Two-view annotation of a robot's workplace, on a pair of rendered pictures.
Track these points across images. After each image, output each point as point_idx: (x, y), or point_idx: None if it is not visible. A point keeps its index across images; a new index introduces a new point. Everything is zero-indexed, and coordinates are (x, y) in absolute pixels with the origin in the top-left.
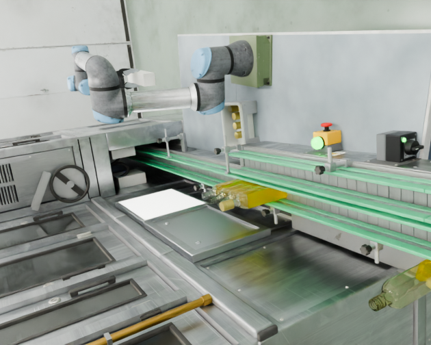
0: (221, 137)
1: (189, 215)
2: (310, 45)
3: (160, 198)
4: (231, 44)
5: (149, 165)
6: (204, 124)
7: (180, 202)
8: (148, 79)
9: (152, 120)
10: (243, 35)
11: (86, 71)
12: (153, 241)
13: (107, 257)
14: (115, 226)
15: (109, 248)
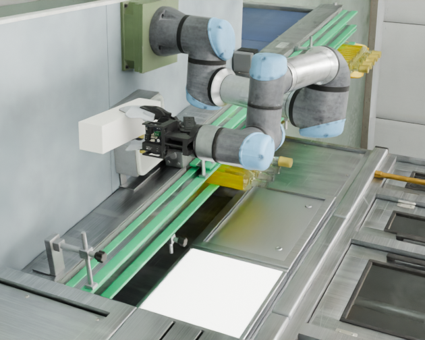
0: (83, 188)
1: (241, 244)
2: (187, 1)
3: (184, 309)
4: (180, 12)
5: None
6: (40, 200)
7: (200, 273)
8: None
9: None
10: (164, 0)
11: (338, 70)
12: (328, 235)
13: (367, 272)
14: (303, 309)
15: (351, 283)
